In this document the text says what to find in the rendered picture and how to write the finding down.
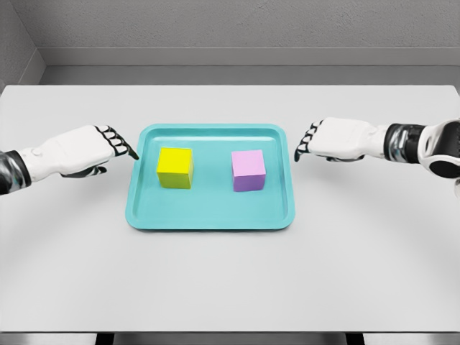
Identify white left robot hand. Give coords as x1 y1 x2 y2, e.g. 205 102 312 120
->
42 124 140 179

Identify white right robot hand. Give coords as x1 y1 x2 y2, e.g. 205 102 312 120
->
294 116 379 163

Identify yellow cube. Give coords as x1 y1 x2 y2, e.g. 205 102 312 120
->
156 147 196 190

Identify pink cube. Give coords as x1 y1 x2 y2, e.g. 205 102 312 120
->
231 149 267 193

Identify teal rectangular tray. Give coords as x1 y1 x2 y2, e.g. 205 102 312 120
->
124 123 297 231

